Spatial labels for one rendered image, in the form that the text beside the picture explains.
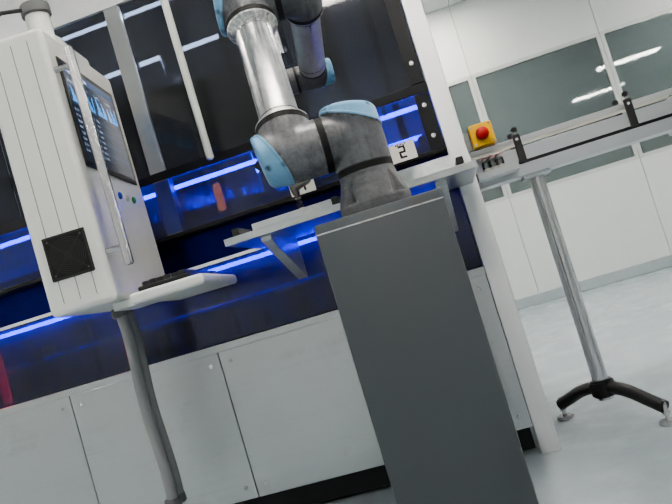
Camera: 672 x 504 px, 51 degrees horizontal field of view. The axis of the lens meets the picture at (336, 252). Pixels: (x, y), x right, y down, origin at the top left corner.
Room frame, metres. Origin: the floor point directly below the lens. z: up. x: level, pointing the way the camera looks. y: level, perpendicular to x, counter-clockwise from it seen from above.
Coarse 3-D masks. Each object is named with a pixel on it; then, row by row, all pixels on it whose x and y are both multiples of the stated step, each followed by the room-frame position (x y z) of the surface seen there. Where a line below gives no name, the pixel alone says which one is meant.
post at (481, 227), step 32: (416, 0) 2.20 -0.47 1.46; (416, 32) 2.20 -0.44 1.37; (448, 96) 2.20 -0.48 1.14; (448, 128) 2.20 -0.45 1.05; (480, 192) 2.20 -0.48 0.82; (480, 224) 2.20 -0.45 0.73; (480, 256) 2.21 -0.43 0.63; (512, 320) 2.20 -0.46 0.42; (512, 352) 2.21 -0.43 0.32; (544, 416) 2.20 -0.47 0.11; (544, 448) 2.21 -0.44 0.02
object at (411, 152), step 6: (396, 144) 2.23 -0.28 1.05; (402, 144) 2.23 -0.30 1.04; (408, 144) 2.22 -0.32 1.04; (390, 150) 2.23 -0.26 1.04; (396, 150) 2.23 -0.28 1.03; (402, 150) 2.23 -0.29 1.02; (408, 150) 2.22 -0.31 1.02; (414, 150) 2.22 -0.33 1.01; (396, 156) 2.23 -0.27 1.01; (408, 156) 2.22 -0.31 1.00; (414, 156) 2.22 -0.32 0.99; (396, 162) 2.23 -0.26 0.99
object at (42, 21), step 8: (24, 0) 2.04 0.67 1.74; (32, 0) 2.03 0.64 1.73; (40, 0) 2.04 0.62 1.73; (24, 8) 2.03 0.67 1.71; (32, 8) 2.03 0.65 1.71; (40, 8) 2.04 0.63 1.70; (48, 8) 2.06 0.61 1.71; (0, 16) 1.99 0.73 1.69; (24, 16) 2.05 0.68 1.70; (32, 16) 2.03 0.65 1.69; (40, 16) 2.04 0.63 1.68; (48, 16) 2.06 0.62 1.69; (32, 24) 2.04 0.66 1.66; (40, 24) 2.04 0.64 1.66; (48, 24) 2.05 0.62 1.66; (48, 32) 2.05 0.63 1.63
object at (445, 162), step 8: (432, 160) 1.84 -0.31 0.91; (440, 160) 1.84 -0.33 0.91; (448, 160) 1.84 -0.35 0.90; (408, 168) 1.86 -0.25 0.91; (416, 168) 1.85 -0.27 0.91; (424, 168) 1.85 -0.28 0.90; (432, 168) 1.85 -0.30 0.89; (440, 168) 1.84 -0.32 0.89; (408, 176) 1.86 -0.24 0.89; (416, 176) 1.85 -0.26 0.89
